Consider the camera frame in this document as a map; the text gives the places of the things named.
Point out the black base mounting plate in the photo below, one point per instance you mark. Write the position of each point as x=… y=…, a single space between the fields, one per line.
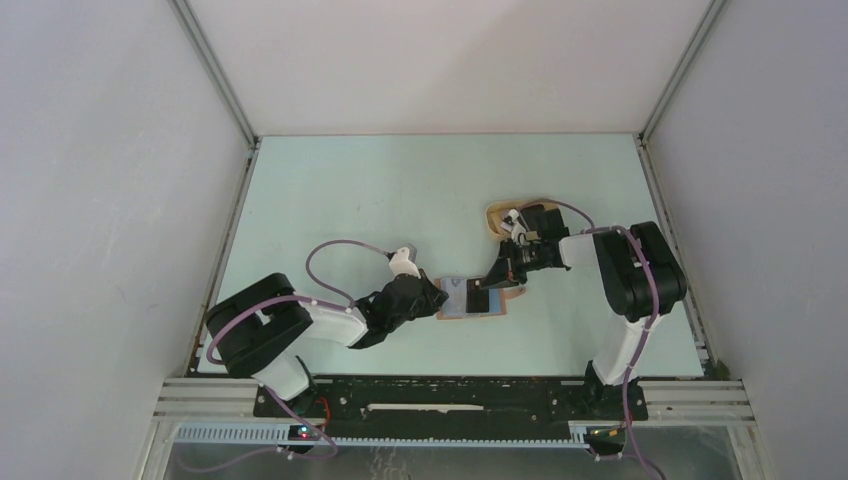
x=467 y=408

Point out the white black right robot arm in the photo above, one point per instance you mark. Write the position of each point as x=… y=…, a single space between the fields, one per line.
x=641 y=278

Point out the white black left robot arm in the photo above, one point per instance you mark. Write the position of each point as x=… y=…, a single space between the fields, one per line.
x=252 y=330

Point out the beige oval tray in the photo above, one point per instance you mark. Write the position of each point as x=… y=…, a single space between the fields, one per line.
x=537 y=215

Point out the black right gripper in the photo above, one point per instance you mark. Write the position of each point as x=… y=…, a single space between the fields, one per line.
x=505 y=272

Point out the orange leather card holder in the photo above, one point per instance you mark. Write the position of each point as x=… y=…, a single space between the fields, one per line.
x=454 y=307

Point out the black credit card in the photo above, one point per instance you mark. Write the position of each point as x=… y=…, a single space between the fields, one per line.
x=477 y=298

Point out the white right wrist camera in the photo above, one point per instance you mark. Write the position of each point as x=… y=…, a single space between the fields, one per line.
x=512 y=223

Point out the aluminium frame rail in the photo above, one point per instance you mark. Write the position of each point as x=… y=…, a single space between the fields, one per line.
x=204 y=50

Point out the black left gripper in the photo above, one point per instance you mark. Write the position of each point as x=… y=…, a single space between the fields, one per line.
x=434 y=295

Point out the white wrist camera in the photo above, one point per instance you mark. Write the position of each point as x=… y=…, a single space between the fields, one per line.
x=402 y=262
x=512 y=223

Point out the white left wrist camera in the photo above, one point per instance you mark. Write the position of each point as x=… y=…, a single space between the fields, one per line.
x=402 y=262

